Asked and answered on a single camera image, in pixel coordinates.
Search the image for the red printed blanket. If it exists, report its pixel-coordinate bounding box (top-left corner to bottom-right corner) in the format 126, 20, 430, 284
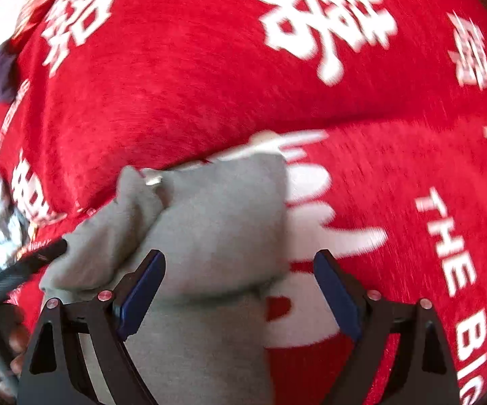
0, 0, 487, 405

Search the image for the grey small garment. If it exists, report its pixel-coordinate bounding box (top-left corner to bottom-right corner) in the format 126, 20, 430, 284
38, 152, 291, 405

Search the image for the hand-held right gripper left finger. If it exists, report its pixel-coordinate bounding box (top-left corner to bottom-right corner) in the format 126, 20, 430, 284
17, 250, 167, 405

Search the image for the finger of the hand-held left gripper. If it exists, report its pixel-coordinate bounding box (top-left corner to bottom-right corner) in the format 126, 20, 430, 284
0, 238, 69, 304

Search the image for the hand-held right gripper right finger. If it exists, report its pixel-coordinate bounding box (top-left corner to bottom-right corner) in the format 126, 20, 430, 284
313, 250, 463, 405

